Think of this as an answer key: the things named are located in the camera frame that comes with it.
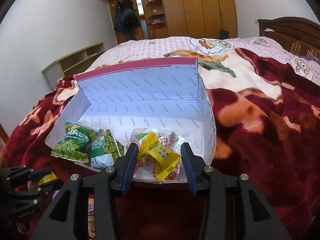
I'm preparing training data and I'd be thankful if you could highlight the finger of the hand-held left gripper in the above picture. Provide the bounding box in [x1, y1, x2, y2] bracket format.
[9, 181, 62, 202]
[0, 166, 57, 184]

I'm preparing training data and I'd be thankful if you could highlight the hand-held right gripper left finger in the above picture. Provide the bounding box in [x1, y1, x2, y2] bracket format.
[30, 142, 139, 240]

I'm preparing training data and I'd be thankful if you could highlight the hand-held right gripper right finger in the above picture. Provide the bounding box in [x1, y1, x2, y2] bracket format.
[180, 142, 292, 240]

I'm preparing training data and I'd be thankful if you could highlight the yellow candy packet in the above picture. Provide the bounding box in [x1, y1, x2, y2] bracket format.
[39, 172, 58, 183]
[137, 131, 182, 180]

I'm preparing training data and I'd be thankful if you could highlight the green pea snack packet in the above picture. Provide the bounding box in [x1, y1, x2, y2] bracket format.
[51, 120, 104, 162]
[86, 129, 125, 169]

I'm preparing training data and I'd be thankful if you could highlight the pink white snack packet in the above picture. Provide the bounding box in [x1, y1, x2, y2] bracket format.
[125, 127, 187, 183]

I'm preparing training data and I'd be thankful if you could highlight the orange snack packet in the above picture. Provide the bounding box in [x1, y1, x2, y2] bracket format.
[87, 197, 97, 240]

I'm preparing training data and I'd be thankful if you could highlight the pink cardboard box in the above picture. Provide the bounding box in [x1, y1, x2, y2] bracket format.
[44, 57, 217, 184]

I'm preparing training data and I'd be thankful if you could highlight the red floral blanket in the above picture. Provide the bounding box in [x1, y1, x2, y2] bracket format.
[2, 47, 320, 240]

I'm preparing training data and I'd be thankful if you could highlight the low open shelf unit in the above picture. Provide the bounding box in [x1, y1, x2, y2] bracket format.
[41, 41, 106, 89]

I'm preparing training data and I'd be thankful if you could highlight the pink cartoon print bedsheet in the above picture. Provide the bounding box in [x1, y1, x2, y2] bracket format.
[85, 36, 320, 83]

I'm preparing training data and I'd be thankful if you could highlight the dark hanging coat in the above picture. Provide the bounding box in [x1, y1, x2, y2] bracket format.
[114, 0, 140, 37]

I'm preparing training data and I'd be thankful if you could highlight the wooden wardrobe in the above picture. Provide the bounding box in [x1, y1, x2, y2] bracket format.
[96, 0, 238, 42]

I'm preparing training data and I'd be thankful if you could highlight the purple cloth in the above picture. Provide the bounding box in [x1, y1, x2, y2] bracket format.
[304, 51, 320, 63]

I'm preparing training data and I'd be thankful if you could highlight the wooden headboard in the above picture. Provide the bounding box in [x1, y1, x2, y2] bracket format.
[257, 17, 320, 58]

